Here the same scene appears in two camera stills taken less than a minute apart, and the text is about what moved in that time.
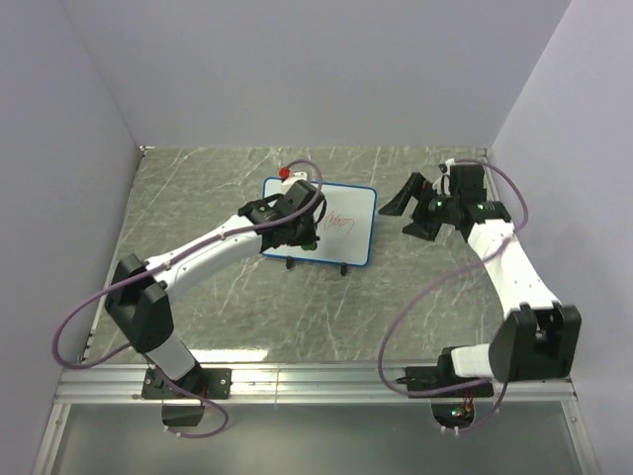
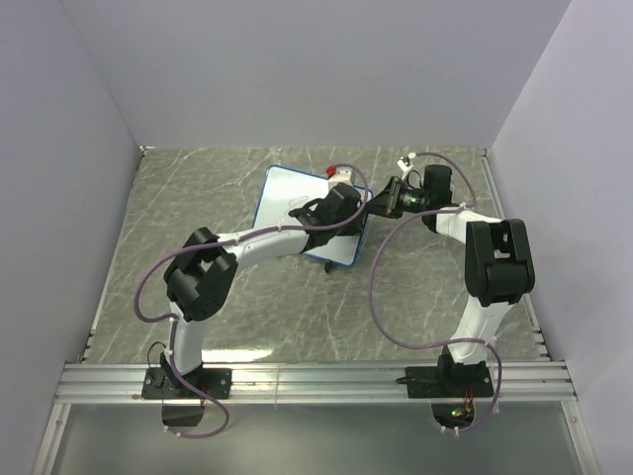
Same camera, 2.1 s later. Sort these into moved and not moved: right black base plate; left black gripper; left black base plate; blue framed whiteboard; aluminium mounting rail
Moved: left black gripper; blue framed whiteboard
Not moved: right black base plate; aluminium mounting rail; left black base plate
